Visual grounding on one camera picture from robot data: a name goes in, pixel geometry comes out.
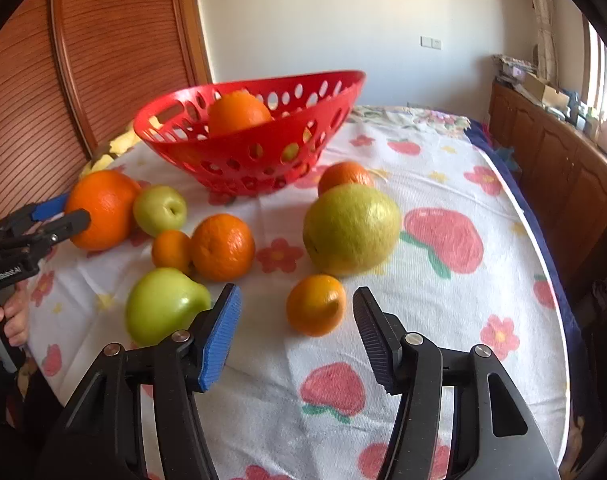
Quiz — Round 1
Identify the person's left hand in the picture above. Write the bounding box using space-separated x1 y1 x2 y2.
0 285 30 361

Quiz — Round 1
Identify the large green apple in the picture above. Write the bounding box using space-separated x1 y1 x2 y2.
126 267 213 347

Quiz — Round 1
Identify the cardboard box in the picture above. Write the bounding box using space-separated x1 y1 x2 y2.
523 72 564 108

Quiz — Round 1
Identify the blue bed sheet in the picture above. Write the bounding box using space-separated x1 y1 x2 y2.
466 120 604 461

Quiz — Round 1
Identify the window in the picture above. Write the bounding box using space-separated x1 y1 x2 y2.
583 15 607 126

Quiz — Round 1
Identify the small green apple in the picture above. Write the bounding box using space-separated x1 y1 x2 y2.
280 127 314 161
133 185 187 237

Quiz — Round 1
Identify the yellow patterned cloth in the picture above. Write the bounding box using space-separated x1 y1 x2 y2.
80 117 159 178

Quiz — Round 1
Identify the dark cloth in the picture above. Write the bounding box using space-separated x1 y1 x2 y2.
591 280 607 323

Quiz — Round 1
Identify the large orange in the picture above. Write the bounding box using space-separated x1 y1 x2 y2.
64 170 141 252

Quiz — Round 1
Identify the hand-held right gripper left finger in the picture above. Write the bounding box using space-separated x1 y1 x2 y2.
36 284 244 480

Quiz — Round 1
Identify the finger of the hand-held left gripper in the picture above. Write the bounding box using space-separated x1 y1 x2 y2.
0 210 91 261
3 194 73 233

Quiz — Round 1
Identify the small tangerine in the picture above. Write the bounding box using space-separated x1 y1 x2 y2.
152 230 194 276

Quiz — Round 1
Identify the large yellow-green pear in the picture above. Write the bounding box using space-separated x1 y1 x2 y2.
303 183 401 276

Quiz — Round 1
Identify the red perforated plastic basket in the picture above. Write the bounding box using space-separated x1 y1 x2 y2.
133 70 367 196

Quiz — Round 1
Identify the wooden louvered wardrobe door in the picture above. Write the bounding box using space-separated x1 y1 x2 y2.
0 0 214 226

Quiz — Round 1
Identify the floral bed sheet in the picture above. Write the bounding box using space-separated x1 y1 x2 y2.
348 105 471 137

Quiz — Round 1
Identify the stack of papers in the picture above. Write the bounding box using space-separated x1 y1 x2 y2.
493 52 534 86

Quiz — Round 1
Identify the wooden cabinet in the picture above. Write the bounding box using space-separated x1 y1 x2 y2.
488 80 607 301

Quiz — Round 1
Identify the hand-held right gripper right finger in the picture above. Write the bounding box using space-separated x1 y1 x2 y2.
353 287 561 480

